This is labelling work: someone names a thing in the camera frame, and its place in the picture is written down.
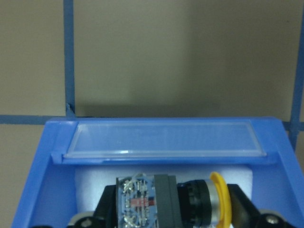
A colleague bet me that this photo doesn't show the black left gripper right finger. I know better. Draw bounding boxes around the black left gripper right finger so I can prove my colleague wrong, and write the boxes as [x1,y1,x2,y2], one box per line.
[228,184,260,228]

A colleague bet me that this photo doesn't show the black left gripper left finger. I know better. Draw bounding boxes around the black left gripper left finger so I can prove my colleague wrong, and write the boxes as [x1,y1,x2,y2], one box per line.
[93,185,117,228]

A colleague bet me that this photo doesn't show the yellow push button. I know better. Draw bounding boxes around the yellow push button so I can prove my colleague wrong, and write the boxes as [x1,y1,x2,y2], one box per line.
[116,172,232,228]

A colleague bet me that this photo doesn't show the white foam pad left bin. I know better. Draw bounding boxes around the white foam pad left bin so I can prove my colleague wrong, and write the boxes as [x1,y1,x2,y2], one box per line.
[75,164,253,212]

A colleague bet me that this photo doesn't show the blue left plastic bin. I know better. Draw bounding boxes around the blue left plastic bin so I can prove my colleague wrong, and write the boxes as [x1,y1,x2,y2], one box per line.
[12,117,304,228]

